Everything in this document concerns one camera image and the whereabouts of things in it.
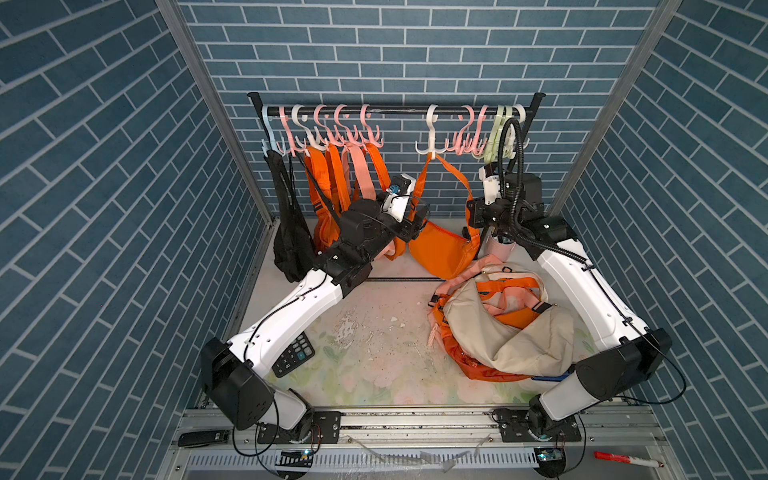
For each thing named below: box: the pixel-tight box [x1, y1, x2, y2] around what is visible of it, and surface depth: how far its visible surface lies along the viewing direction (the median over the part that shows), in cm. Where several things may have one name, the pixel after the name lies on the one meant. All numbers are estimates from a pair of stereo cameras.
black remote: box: [178, 430, 231, 448], surface depth 72 cm
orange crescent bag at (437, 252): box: [387, 153, 481, 280], surface depth 96 cm
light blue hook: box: [261, 105, 283, 157], surface depth 69 cm
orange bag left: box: [304, 144, 351, 249], surface depth 75 cm
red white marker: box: [594, 451, 664, 468], surface depth 71 cm
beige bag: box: [444, 266, 574, 377], surface depth 74 cm
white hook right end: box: [512, 104, 530, 150], surface depth 66 cm
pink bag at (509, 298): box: [480, 286, 537, 315], surface depth 98 cm
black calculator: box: [272, 332, 316, 378], surface depth 86 cm
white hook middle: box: [415, 104, 449, 160], surface depth 72 cm
